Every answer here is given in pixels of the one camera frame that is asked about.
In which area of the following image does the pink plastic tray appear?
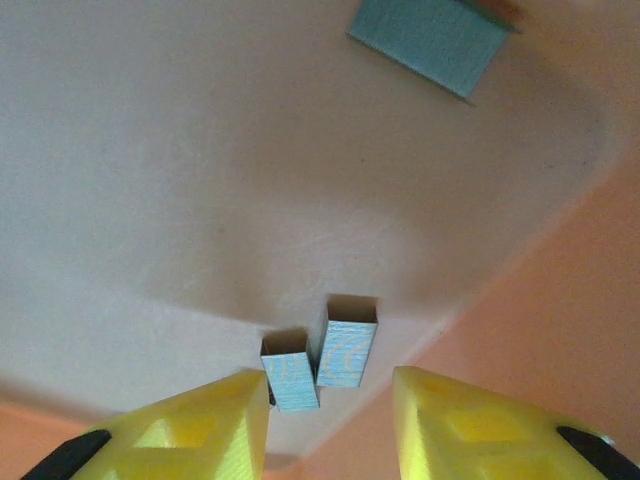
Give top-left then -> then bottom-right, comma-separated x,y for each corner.
0,0 -> 640,480

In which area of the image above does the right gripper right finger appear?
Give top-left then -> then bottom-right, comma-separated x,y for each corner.
392,366 -> 640,480

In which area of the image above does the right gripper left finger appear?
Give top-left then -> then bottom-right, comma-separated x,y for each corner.
19,369 -> 271,480

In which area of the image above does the large blue block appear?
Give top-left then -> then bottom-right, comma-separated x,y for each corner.
346,0 -> 524,107

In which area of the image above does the small blue block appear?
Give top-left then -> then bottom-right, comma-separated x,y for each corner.
314,293 -> 380,390
259,327 -> 321,414

